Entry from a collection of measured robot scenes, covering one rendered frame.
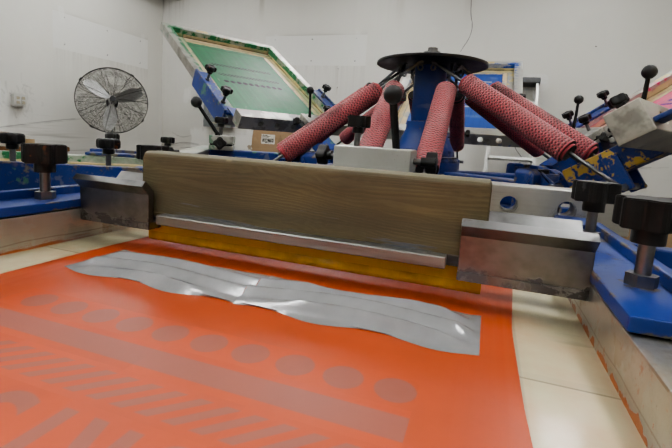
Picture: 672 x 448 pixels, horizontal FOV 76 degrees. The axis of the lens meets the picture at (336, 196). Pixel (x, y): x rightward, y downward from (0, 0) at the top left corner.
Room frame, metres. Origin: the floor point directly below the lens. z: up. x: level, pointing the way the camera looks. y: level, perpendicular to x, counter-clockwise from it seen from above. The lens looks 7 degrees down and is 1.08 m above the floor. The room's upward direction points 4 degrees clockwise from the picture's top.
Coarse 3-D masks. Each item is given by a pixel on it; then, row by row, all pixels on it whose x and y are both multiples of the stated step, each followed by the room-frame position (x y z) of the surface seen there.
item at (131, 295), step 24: (144, 240) 0.49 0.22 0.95; (48, 264) 0.38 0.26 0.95; (216, 264) 0.41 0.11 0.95; (240, 264) 0.42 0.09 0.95; (264, 264) 0.42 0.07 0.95; (288, 264) 0.43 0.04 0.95; (0, 288) 0.32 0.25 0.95; (24, 288) 0.32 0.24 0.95; (48, 288) 0.32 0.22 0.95; (72, 288) 0.33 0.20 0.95; (96, 288) 0.33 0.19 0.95; (120, 288) 0.33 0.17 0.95; (144, 288) 0.34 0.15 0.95; (144, 312) 0.29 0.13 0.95; (168, 312) 0.29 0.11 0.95; (192, 312) 0.30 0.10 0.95; (216, 312) 0.30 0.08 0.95
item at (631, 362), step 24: (24, 216) 0.42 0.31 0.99; (48, 216) 0.44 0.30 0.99; (72, 216) 0.47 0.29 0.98; (0, 240) 0.40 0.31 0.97; (24, 240) 0.42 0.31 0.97; (48, 240) 0.44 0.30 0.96; (576, 312) 0.34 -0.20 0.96; (600, 312) 0.28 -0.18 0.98; (600, 336) 0.27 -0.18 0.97; (624, 336) 0.23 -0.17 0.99; (648, 336) 0.22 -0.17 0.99; (624, 360) 0.22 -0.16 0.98; (648, 360) 0.20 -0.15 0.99; (624, 384) 0.22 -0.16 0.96; (648, 384) 0.19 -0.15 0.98; (648, 408) 0.19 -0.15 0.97; (648, 432) 0.18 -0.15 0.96
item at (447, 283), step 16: (176, 240) 0.46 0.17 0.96; (192, 240) 0.45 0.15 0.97; (208, 240) 0.45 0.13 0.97; (256, 256) 0.43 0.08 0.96; (272, 256) 0.42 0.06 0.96; (288, 256) 0.42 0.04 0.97; (304, 256) 0.41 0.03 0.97; (352, 272) 0.40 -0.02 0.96; (368, 272) 0.39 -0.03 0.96; (384, 272) 0.38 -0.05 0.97; (400, 272) 0.38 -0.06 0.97; (448, 288) 0.37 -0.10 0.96; (464, 288) 0.36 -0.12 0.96; (480, 288) 0.36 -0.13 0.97
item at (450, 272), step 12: (156, 228) 0.47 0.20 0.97; (168, 228) 0.46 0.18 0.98; (180, 228) 0.46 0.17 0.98; (216, 240) 0.44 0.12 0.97; (228, 240) 0.44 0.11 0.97; (240, 240) 0.43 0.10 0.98; (252, 240) 0.43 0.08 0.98; (300, 252) 0.41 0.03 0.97; (312, 252) 0.41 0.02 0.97; (324, 252) 0.40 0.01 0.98; (372, 264) 0.39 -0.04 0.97; (384, 264) 0.38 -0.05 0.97; (396, 264) 0.38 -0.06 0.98; (408, 264) 0.38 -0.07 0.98; (444, 276) 0.37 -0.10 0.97; (456, 276) 0.36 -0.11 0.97
